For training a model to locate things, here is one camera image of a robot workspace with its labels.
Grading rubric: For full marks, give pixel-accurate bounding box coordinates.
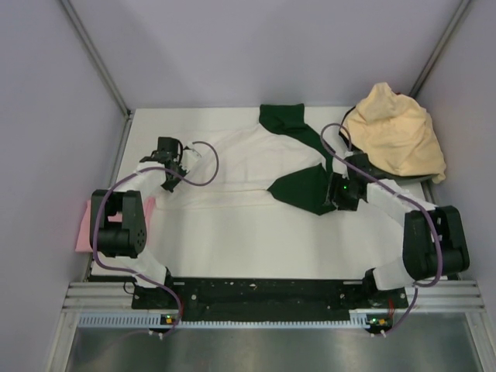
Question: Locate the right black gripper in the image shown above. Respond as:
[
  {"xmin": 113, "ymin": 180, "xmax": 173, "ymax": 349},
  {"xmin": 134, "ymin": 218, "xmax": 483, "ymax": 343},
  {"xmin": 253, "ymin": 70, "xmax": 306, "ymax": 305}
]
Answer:
[{"xmin": 322, "ymin": 172, "xmax": 360, "ymax": 212}]

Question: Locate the white and green t shirt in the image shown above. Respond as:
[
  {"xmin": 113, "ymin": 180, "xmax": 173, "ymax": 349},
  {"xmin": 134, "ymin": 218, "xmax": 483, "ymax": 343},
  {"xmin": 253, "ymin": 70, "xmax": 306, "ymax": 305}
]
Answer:
[{"xmin": 157, "ymin": 104, "xmax": 336, "ymax": 215}]

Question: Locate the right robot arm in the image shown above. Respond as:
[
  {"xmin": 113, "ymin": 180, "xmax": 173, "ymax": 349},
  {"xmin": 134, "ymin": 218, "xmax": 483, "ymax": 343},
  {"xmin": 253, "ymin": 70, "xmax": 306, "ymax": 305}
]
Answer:
[{"xmin": 326, "ymin": 152, "xmax": 470, "ymax": 307}]

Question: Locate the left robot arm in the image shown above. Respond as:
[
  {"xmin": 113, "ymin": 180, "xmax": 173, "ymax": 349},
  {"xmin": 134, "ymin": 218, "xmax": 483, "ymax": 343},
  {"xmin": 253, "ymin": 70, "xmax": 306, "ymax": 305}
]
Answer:
[{"xmin": 89, "ymin": 137, "xmax": 187, "ymax": 308}]

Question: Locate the dark grey bin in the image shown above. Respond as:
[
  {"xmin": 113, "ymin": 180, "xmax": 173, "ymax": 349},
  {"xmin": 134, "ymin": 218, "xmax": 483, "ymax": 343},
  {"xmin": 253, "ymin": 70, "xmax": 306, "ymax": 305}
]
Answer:
[{"xmin": 366, "ymin": 164, "xmax": 434, "ymax": 186}]

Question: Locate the beige t shirt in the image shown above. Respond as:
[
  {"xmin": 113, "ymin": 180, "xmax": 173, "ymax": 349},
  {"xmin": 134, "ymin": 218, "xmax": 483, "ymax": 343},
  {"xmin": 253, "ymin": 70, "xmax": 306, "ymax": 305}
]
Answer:
[{"xmin": 339, "ymin": 82, "xmax": 446, "ymax": 184}]

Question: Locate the pink folded t shirt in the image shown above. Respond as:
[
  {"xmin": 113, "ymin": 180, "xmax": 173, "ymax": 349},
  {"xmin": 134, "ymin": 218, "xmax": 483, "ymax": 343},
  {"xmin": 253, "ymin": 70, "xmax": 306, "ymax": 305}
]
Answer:
[{"xmin": 75, "ymin": 197, "xmax": 156, "ymax": 253}]

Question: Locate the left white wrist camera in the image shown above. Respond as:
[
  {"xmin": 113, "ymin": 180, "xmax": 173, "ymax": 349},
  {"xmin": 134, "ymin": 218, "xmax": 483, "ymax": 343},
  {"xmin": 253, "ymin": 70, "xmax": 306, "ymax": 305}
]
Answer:
[{"xmin": 181, "ymin": 143, "xmax": 202, "ymax": 171}]

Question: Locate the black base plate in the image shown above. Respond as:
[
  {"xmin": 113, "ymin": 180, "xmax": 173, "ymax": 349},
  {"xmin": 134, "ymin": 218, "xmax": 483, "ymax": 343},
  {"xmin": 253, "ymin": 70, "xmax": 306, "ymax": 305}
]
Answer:
[{"xmin": 132, "ymin": 277, "xmax": 408, "ymax": 322}]

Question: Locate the grey slotted cable duct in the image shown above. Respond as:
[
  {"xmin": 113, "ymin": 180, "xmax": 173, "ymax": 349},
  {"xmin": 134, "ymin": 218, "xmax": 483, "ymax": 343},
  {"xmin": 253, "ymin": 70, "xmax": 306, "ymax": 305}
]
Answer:
[{"xmin": 78, "ymin": 313, "xmax": 389, "ymax": 329}]

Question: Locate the left corner aluminium post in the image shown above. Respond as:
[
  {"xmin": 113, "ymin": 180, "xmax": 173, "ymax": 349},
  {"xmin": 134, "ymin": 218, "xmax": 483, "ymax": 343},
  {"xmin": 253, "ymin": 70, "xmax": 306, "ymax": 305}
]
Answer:
[{"xmin": 57, "ymin": 0, "xmax": 131, "ymax": 118}]

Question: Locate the corner aluminium post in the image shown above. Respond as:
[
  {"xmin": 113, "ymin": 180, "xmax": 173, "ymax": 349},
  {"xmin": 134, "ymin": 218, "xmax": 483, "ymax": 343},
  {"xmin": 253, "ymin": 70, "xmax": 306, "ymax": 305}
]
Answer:
[
  {"xmin": 408, "ymin": 0, "xmax": 474, "ymax": 98},
  {"xmin": 57, "ymin": 0, "xmax": 131, "ymax": 118}
]

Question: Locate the right corner aluminium post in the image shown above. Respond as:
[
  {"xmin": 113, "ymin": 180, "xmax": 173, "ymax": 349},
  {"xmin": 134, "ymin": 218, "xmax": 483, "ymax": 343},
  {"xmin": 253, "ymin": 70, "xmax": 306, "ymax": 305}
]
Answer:
[{"xmin": 408, "ymin": 0, "xmax": 474, "ymax": 98}]

